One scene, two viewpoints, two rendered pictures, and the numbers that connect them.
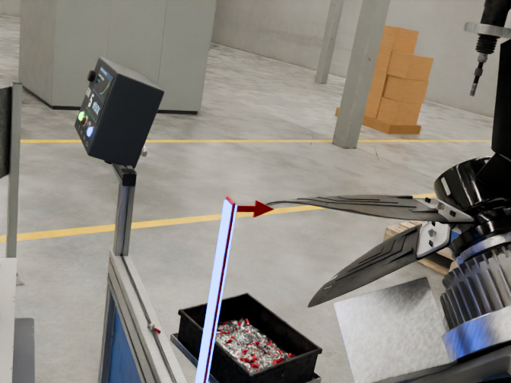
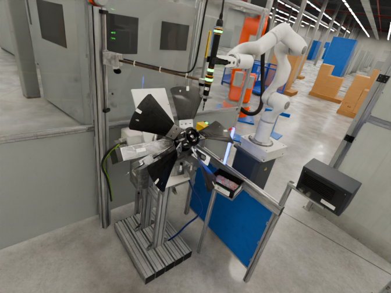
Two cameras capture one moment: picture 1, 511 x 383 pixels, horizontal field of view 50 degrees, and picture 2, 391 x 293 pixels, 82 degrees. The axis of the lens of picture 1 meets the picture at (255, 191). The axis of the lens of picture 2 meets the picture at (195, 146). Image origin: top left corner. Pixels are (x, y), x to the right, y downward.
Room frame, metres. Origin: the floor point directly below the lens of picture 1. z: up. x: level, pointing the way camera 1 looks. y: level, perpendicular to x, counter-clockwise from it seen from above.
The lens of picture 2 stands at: (2.06, -0.67, 1.82)
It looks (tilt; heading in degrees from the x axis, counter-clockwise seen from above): 29 degrees down; 163
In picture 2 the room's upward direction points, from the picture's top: 11 degrees clockwise
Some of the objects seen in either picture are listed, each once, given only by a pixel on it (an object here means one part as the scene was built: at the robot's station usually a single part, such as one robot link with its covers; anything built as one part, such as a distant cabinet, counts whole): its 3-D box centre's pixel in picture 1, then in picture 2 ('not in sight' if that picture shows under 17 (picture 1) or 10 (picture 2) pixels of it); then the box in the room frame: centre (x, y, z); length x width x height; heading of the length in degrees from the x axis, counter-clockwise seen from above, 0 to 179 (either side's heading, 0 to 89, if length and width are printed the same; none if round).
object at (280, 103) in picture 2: not in sight; (275, 109); (0.55, 0.39, 1.33); 0.19 x 0.12 x 0.24; 22
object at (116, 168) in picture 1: (119, 163); (306, 193); (1.22, 0.32, 1.04); 0.24 x 0.03 x 0.03; 27
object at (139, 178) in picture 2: not in sight; (139, 172); (0.61, -0.63, 0.73); 0.15 x 0.09 x 0.22; 27
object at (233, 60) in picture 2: not in sight; (226, 60); (0.76, -0.19, 1.65); 0.11 x 0.10 x 0.07; 117
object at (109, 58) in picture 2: not in sight; (112, 59); (0.51, -0.83, 1.53); 0.10 x 0.07 x 0.09; 62
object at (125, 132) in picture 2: not in sight; (130, 137); (0.38, -0.71, 0.92); 0.17 x 0.16 x 0.11; 27
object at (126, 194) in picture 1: (124, 213); (285, 193); (1.12, 0.28, 0.96); 0.03 x 0.03 x 0.20; 27
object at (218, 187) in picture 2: (245, 345); (225, 182); (0.87, -0.03, 0.85); 0.22 x 0.17 x 0.07; 43
